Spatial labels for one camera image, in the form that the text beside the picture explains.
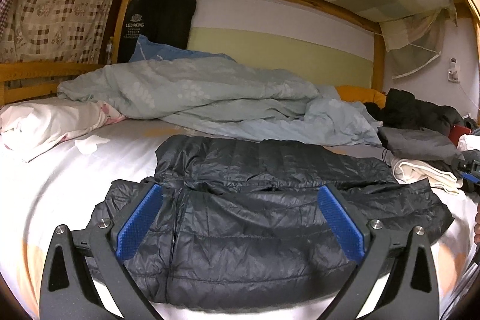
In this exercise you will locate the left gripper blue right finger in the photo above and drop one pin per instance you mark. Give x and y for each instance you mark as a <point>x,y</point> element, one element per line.
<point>346,222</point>

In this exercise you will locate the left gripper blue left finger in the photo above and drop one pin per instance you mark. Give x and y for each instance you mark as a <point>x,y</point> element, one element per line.
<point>133,222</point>

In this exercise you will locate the black puffer jacket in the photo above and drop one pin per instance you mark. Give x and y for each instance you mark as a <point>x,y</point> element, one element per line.
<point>240,228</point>

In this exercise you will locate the dark clothes pile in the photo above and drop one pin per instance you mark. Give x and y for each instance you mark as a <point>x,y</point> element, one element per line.
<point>402,110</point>

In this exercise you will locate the right hand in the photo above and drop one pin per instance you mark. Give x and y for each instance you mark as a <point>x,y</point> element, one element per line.
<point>476,229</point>

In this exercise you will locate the grey folded garment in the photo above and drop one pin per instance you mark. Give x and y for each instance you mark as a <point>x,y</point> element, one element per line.
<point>424,145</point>

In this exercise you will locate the white folded garment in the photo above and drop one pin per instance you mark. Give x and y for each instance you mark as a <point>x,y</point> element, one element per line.
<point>409,171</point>

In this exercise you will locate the white bed sheet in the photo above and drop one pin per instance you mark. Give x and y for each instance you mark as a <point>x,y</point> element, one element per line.
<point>72,177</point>

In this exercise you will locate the orange cushion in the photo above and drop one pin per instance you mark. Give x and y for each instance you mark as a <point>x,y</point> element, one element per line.
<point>364,95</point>

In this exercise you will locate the white pink pillow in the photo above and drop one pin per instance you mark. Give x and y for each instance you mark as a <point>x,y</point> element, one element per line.
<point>30,128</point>

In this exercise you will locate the light blue duvet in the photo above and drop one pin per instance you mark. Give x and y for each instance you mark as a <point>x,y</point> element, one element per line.
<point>225,98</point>

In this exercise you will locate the blue pillow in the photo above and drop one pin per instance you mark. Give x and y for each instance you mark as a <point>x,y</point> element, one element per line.
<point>147,50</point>

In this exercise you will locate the black hanging bag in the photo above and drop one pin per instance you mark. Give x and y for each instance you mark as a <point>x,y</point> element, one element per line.
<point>160,21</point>

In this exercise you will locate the brown checked curtain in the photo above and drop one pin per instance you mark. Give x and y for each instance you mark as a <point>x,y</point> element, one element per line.
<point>53,30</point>

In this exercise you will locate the wall socket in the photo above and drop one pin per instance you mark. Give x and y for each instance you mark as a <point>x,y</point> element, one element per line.
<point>454,71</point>

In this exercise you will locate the wooden bed frame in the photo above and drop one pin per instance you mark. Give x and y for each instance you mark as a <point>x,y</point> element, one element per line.
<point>324,43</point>

